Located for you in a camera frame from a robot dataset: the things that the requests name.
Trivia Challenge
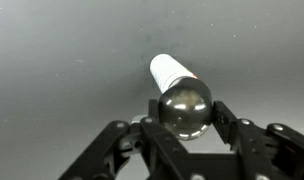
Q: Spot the white red spray can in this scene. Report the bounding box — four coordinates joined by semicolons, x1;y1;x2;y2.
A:
149;53;199;95

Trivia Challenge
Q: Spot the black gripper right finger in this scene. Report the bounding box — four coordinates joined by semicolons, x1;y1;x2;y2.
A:
211;100;304;180

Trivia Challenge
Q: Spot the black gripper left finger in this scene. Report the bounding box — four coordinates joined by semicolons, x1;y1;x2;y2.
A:
57;98;190;180

